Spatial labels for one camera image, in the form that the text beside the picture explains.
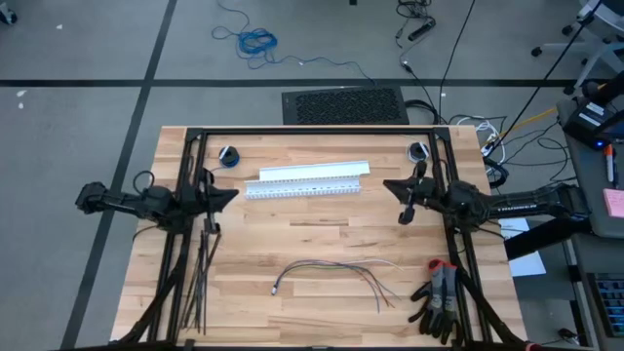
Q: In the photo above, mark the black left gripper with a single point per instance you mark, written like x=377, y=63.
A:
x=212, y=226

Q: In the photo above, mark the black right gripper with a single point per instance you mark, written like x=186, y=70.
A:
x=407, y=217

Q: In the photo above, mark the white duct cover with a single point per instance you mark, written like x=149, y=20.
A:
x=312, y=170

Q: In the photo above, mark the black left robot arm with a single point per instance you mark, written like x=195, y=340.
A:
x=122, y=200

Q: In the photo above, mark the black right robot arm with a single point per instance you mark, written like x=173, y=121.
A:
x=517, y=205

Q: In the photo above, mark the black zip tie pile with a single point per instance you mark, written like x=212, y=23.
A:
x=202, y=273

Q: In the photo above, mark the black perforated vent grate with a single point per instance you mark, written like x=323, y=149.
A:
x=346, y=105

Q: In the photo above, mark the grey work glove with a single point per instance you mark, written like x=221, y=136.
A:
x=419, y=297
x=446, y=292

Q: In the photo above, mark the dark metal support beam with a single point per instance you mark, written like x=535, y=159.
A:
x=536, y=241

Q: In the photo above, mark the white paper sheet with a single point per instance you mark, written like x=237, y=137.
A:
x=529, y=265

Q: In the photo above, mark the black power strip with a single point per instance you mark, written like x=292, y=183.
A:
x=421, y=30

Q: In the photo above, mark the black labelled device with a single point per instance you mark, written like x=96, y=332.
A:
x=587, y=122

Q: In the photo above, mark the dark grey desk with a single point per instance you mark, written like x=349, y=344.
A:
x=599, y=253

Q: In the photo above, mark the orange white marker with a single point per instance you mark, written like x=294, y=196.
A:
x=609, y=163

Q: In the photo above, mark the pink sticky note pad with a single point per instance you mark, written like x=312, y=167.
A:
x=614, y=202

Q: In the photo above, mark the black desk pole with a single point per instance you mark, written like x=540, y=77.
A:
x=602, y=88

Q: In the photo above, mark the black keyboard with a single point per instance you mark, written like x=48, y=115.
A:
x=609, y=304

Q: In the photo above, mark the grey office chair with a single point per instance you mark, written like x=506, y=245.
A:
x=609, y=19

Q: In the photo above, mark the black white caster wheel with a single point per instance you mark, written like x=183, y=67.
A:
x=7, y=14

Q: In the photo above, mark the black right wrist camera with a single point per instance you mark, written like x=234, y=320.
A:
x=430, y=194

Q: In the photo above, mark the black aluminium rig frame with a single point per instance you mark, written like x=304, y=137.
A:
x=317, y=130

